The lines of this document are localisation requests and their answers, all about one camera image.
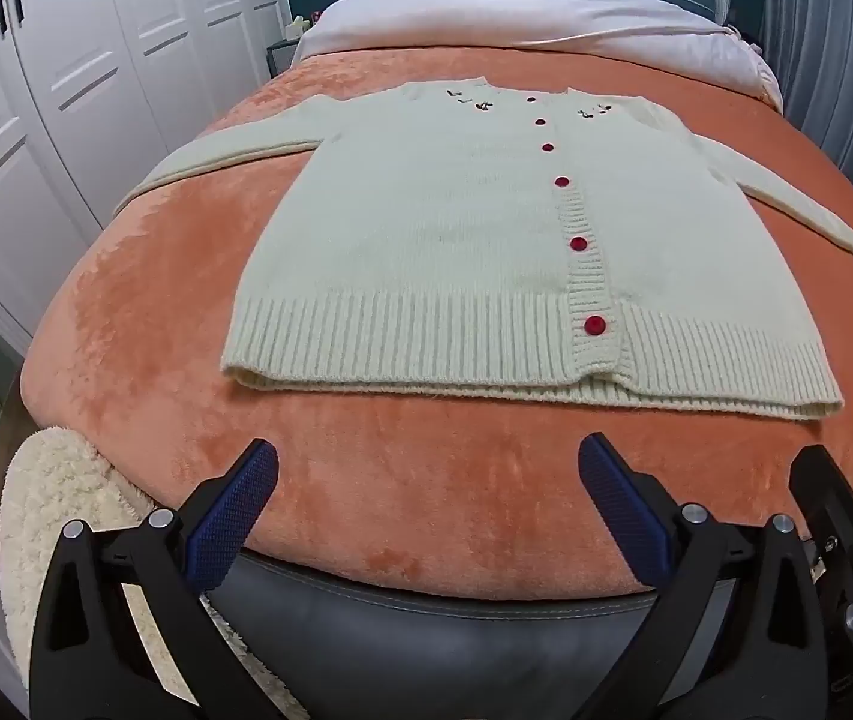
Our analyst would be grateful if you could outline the black nightstand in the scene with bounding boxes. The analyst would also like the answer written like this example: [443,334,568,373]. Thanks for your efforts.
[266,37,309,80]

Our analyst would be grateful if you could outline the white duvet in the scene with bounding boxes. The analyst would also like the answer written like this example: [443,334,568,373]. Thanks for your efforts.
[293,0,785,110]

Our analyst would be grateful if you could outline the white panelled wardrobe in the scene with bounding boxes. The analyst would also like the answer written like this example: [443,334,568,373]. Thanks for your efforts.
[0,0,294,361]

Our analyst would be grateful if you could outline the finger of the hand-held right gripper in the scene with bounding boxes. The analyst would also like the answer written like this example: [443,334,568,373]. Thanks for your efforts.
[788,445,853,665]

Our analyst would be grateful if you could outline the orange plush blanket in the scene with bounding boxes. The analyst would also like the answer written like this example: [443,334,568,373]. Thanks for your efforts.
[22,45,853,602]

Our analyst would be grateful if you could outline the cream fluffy rug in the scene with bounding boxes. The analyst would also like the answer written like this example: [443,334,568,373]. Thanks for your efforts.
[0,426,309,720]

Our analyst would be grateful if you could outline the cream knit cardigan red buttons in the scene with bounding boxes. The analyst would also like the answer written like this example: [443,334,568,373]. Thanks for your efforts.
[113,77,853,421]

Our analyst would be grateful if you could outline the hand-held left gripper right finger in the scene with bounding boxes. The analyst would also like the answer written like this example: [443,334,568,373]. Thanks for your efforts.
[578,433,853,720]

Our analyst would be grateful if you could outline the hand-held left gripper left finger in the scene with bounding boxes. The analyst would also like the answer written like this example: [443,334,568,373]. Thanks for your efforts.
[28,437,308,720]

